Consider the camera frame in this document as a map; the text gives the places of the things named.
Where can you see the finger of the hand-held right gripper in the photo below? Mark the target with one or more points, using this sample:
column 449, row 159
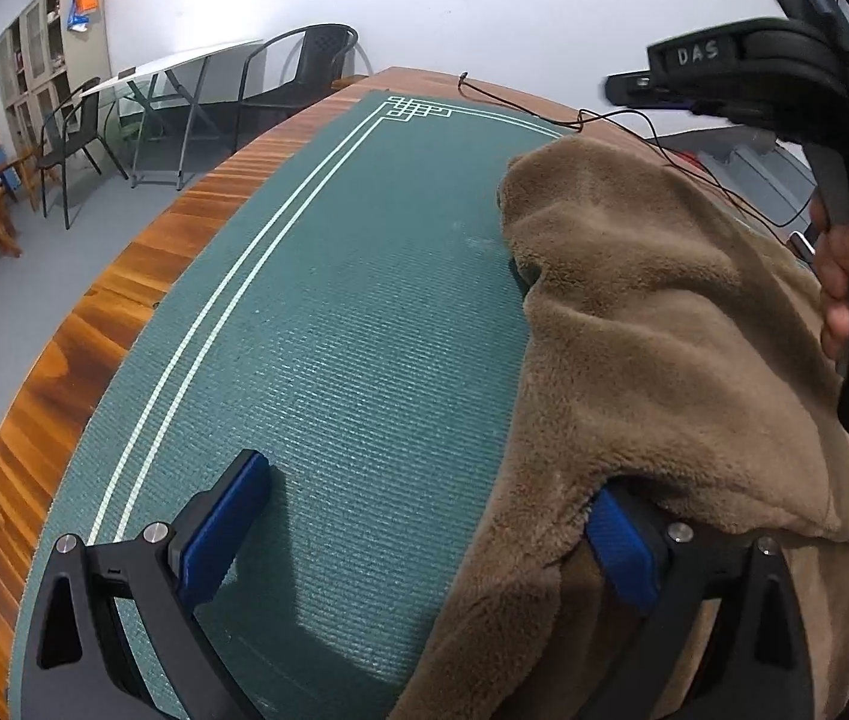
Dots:
column 645, row 90

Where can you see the grey glass-door cabinet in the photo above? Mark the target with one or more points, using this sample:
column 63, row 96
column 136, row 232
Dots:
column 49, row 37

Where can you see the green patterned mat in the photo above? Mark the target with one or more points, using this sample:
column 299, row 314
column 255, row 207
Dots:
column 334, row 360

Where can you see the black metal chair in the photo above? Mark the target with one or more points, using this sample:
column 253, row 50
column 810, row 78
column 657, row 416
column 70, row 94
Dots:
column 75, row 135
column 297, row 67

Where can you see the brown fleece garment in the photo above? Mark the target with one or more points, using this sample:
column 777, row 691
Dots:
column 657, row 330

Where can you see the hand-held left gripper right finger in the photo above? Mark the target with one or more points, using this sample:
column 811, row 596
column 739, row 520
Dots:
column 623, row 547

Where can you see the grey object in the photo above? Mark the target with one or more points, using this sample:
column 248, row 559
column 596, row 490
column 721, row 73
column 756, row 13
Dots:
column 739, row 165

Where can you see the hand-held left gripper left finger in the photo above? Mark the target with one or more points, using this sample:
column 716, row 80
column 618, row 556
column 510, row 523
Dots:
column 222, row 525

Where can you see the white folding table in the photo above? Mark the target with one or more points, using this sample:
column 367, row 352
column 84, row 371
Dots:
column 169, row 64

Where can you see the orange and blue paper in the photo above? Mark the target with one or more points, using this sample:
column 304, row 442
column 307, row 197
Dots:
column 84, row 6

